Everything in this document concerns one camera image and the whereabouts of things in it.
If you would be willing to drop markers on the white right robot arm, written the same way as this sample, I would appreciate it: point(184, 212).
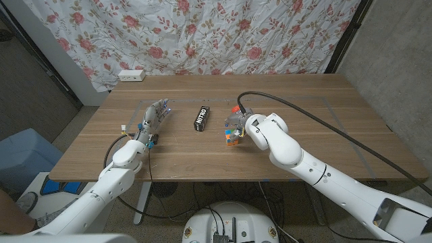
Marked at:
point(303, 165)

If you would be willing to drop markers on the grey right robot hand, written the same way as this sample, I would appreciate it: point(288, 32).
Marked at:
point(238, 119)

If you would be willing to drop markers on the grey table leg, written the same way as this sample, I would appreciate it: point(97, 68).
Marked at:
point(315, 202)

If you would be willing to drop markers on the person's leg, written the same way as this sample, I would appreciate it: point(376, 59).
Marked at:
point(13, 216)

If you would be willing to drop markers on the white power strip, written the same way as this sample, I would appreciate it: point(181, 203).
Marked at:
point(131, 75)

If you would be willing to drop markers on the white and blue floor mat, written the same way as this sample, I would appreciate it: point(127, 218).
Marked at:
point(57, 199)

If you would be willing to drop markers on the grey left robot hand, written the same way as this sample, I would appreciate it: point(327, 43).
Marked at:
point(152, 118)

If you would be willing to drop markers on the white table leg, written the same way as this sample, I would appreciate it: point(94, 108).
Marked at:
point(141, 206)

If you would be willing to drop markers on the blue chair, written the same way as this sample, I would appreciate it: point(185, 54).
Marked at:
point(23, 155)

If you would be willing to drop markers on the black backdrop stand pole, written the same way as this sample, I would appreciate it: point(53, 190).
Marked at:
point(347, 33)

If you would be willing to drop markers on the black round floor object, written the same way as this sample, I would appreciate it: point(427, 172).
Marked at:
point(164, 189)

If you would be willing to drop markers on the multicoloured Rubik's cube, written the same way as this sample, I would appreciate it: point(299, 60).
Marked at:
point(231, 140)

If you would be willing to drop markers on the grey shoe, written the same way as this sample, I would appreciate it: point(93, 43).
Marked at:
point(28, 202)

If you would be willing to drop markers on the red ball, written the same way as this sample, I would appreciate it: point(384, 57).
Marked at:
point(235, 109)

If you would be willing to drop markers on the white robot torso base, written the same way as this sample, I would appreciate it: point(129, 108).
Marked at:
point(233, 219)

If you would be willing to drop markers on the black NITRO box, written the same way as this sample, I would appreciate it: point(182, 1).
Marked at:
point(202, 118)

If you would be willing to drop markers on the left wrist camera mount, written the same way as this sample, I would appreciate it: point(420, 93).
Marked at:
point(152, 140)

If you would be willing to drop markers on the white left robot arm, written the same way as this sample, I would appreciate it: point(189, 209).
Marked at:
point(108, 182)

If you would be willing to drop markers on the floral backdrop cloth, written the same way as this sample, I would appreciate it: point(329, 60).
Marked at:
point(189, 37)

